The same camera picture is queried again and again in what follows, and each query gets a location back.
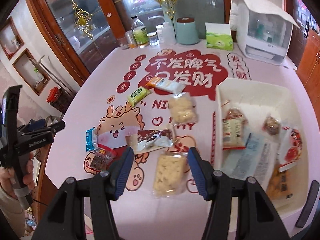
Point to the white plastic storage bin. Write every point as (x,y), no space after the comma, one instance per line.
(257,100)

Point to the white bottle sterilizer appliance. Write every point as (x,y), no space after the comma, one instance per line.
(263,30)

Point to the clear bottle green label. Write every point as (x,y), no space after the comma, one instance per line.
(139,32)

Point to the blue small snack packet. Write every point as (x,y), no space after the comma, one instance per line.
(91,139)

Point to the red lidded container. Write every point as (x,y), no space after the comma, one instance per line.
(53,94)

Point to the drinking glass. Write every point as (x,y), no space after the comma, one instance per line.
(123,43)

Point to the white squeeze bottle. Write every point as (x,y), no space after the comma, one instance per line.
(168,30)

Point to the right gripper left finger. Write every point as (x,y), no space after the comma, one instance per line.
(64,216)

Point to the glass sliding door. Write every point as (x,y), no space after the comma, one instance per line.
(81,33)

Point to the large light blue snack bag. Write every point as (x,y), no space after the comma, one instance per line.
(256,160)

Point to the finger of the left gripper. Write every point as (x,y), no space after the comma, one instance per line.
(38,128)

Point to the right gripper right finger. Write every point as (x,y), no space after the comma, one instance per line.
(257,217)

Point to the mixed nuts clear packet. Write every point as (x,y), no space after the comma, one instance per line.
(271,125)

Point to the white pill bottle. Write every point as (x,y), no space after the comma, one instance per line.
(159,31)

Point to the red and white snack bag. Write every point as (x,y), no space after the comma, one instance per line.
(290,148)

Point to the yellow egg yolk pastry tray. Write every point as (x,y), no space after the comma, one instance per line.
(279,186)

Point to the clear bag rice crackers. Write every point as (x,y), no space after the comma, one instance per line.
(170,174)
(182,109)

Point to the person left hand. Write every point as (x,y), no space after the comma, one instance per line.
(7,175)

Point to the brown and grey snack packet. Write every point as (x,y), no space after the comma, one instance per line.
(144,141)

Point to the wooden cabinet unit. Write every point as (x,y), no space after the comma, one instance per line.
(308,69)

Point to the green pineapple cake packet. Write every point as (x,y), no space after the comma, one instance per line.
(138,95)

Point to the pink printed tablecloth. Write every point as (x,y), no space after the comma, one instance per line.
(212,77)

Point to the small glass jar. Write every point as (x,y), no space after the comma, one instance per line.
(153,39)

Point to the teal canister brown lid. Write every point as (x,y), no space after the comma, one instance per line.
(186,31)

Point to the beige and red snack packet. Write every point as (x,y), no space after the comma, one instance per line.
(233,124)

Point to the orange oats bar packet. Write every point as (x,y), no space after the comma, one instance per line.
(166,85)

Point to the green tissue box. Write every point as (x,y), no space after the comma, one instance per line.
(218,36)

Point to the red dried fruit packet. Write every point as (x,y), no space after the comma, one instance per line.
(101,158)

